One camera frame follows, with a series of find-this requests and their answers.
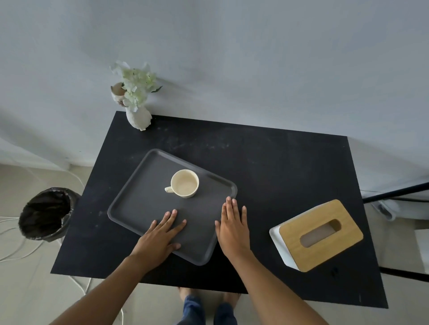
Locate person's right hand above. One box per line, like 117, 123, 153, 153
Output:
215, 196, 252, 259

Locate person's left hand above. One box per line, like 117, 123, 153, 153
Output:
131, 210, 187, 269

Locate person's right forearm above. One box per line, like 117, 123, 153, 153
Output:
225, 249, 330, 325

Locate person's left forearm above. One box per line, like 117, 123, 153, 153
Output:
50, 251, 149, 325

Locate dark grey rectangular tray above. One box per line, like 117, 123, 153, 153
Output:
107, 149, 238, 267

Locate person's left foot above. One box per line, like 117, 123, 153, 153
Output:
179, 287, 202, 302

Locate person's blue jeans legs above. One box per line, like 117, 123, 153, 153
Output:
177, 295, 238, 325

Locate white tissue box wooden lid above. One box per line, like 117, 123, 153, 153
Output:
269, 199, 364, 273

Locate white textured vase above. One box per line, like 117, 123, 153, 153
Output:
125, 104, 153, 131

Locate bin with black bag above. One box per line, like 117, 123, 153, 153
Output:
18, 187, 81, 242

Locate small white patterned pot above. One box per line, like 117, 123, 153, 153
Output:
111, 82, 129, 108

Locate white artificial flowers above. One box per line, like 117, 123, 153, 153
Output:
110, 60, 163, 113

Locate black stand leg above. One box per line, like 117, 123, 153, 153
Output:
379, 266, 429, 283
362, 182, 429, 204

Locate cream cup with handle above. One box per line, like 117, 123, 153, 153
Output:
164, 169, 200, 199

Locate white floor cable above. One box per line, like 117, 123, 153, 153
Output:
0, 216, 46, 263
69, 273, 125, 325

